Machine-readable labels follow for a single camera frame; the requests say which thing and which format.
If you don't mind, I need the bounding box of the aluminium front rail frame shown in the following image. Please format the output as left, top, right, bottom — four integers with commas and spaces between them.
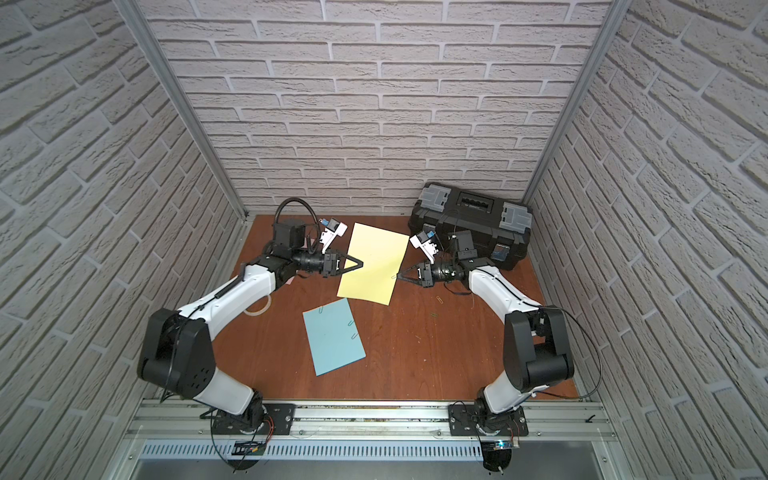
106, 400, 630, 479

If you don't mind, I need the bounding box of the yellow paper sheet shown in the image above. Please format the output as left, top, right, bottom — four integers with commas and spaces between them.
337, 223, 409, 306

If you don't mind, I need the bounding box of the light blue paper sheet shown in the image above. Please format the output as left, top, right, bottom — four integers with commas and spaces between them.
303, 299, 366, 376

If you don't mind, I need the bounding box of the black plastic toolbox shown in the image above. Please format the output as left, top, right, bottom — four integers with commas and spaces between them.
408, 182, 533, 270

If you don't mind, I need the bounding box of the left corner aluminium post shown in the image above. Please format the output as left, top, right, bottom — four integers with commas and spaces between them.
115, 0, 248, 221

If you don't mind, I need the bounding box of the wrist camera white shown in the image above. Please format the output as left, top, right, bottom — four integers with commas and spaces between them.
409, 230, 439, 264
319, 218, 347, 254

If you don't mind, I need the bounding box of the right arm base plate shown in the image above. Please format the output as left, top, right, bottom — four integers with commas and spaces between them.
447, 401, 529, 438

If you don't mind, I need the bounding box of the corner aluminium post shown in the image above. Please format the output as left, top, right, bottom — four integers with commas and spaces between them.
522, 0, 632, 205
115, 0, 248, 221

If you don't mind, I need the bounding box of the silver paperclip on blue sheet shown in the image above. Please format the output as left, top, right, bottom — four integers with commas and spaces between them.
348, 319, 359, 340

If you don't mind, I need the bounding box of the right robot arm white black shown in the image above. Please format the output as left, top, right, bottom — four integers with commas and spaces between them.
397, 231, 575, 436

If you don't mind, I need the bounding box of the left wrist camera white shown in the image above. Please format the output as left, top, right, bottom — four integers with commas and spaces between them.
319, 218, 347, 254

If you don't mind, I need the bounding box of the right corner aluminium post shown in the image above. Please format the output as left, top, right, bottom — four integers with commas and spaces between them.
522, 0, 632, 205

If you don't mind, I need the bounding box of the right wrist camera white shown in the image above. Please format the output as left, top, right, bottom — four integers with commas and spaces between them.
409, 230, 439, 264

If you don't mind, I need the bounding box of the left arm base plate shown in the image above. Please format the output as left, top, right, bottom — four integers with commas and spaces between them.
211, 402, 297, 436

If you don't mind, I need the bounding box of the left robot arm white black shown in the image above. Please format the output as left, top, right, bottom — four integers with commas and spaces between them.
137, 214, 350, 433

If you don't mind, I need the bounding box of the clear tape roll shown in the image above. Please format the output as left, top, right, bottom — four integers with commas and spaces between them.
243, 294, 272, 317

